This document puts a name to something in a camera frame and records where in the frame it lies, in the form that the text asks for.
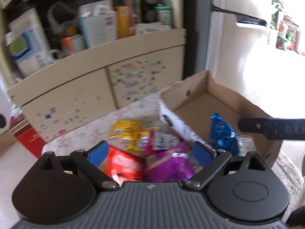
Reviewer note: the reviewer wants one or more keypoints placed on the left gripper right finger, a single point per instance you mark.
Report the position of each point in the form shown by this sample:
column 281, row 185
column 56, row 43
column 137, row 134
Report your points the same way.
column 212, row 162

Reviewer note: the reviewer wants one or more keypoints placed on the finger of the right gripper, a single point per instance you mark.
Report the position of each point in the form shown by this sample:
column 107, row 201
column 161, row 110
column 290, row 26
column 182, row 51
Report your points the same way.
column 274, row 128

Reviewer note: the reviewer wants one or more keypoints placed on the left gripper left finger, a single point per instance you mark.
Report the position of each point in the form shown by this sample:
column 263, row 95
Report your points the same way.
column 88, row 162

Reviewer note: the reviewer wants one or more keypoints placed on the blue foil snack bag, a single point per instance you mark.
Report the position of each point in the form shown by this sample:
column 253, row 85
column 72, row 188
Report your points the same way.
column 222, row 135

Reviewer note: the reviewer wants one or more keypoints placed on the red orange snack bag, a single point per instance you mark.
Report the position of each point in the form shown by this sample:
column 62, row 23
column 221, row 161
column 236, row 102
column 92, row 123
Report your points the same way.
column 122, row 167

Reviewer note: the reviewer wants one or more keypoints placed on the purple snack bag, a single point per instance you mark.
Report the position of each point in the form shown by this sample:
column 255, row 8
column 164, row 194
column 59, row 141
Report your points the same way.
column 170, row 165

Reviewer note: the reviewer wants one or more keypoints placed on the yellow snack packet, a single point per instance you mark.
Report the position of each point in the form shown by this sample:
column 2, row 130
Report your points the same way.
column 126, row 130

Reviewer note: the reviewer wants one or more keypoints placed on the pink white snack packet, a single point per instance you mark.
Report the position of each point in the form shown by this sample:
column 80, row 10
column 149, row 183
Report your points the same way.
column 152, row 141

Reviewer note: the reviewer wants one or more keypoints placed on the cardboard box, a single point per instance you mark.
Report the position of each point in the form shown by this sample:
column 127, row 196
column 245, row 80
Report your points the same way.
column 187, row 106

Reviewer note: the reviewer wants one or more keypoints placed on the floral tablecloth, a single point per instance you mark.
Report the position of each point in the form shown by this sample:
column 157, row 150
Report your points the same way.
column 147, row 110

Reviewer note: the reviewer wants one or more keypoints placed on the red box on floor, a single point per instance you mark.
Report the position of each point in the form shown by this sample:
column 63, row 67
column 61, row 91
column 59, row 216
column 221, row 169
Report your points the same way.
column 27, row 135

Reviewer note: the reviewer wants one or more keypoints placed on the cream cabinet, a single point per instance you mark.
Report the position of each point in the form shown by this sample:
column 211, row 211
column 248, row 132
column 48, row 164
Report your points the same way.
column 79, row 89

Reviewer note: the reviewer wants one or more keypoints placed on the beige refrigerator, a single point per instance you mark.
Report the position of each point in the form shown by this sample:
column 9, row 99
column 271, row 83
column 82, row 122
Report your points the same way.
column 265, row 66

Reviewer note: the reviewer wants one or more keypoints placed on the white blue box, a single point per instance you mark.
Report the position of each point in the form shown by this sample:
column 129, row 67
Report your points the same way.
column 27, row 43

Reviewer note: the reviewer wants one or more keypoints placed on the white carton on shelf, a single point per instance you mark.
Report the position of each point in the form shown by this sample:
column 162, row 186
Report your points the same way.
column 98, row 22

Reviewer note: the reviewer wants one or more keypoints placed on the yellow box on shelf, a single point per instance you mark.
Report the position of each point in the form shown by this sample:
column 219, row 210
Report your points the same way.
column 123, row 21

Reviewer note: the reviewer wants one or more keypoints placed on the green glass bottle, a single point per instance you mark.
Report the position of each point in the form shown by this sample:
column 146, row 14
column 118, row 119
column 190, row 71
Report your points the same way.
column 163, row 9

